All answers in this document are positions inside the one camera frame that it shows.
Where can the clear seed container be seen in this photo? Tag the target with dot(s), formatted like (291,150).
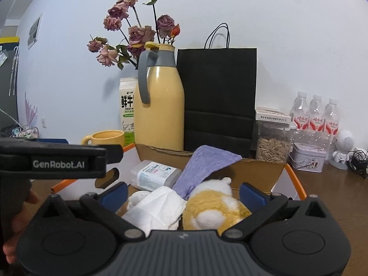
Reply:
(274,141)

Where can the yellow white plush alpaca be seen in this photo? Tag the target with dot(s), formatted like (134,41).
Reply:
(211,206)

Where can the white milk carton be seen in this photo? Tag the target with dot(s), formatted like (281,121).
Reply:
(126,91)

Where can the white tissue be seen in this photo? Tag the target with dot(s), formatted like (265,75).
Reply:
(161,210)

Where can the white round disc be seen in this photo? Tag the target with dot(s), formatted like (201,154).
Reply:
(135,198)

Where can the small white robot figure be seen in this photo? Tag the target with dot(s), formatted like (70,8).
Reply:
(344,143)

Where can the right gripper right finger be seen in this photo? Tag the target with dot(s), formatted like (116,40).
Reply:
(264,209)

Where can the small printed tin box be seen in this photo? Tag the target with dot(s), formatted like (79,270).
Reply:
(308,158)

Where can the red orange cardboard box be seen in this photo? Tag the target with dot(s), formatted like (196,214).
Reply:
(267,177)

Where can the water bottle right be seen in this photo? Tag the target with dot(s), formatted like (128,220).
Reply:
(331,126)

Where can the clear cotton swab box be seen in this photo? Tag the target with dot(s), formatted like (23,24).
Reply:
(150,175)

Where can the white flat box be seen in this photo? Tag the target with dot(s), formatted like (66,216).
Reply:
(271,115)

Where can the yellow thermos jug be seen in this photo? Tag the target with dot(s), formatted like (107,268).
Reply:
(159,99)

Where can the person left hand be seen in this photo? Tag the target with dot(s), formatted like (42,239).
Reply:
(18,224)

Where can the water bottle middle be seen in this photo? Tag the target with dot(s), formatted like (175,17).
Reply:
(316,120)

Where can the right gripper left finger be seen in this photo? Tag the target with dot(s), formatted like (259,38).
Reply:
(102,208)

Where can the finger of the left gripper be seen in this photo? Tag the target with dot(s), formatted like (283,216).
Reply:
(115,153)
(53,140)

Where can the dried rose bouquet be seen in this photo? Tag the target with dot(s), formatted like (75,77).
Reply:
(123,17)

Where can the yellow ceramic mug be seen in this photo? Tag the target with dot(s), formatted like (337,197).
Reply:
(107,137)

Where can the water bottle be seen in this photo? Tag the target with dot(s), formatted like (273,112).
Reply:
(331,126)
(300,116)
(316,120)

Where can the water bottle left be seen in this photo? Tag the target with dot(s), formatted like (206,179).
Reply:
(300,116)

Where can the black paper bag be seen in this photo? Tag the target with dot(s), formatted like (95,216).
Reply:
(220,92)

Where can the purple cloth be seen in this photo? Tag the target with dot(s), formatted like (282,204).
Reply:
(204,161)

